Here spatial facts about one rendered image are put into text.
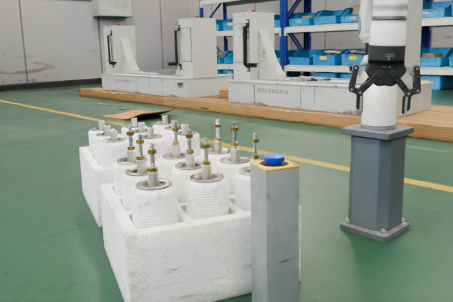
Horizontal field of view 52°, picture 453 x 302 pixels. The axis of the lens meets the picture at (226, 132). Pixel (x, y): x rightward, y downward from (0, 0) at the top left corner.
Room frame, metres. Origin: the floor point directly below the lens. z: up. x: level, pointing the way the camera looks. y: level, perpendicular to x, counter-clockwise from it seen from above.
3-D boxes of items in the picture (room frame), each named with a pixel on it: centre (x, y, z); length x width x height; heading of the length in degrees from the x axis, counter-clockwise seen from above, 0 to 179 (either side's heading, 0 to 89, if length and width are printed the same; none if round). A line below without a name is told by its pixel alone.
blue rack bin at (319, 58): (6.50, -1.49, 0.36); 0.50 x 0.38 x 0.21; 133
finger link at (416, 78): (1.00, -0.41, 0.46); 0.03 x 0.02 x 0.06; 169
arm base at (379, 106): (1.30, -0.43, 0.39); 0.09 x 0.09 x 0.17; 43
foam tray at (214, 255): (1.10, 0.09, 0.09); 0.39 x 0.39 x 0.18; 22
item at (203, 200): (0.99, 0.05, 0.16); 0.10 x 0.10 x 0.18
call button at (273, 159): (0.86, -0.09, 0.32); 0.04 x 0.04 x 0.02
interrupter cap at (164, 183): (0.95, 0.15, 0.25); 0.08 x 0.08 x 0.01
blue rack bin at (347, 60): (6.19, -1.80, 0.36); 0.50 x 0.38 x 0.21; 134
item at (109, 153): (1.45, 0.36, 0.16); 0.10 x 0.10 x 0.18
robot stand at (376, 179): (1.30, -0.43, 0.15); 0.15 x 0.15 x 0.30; 43
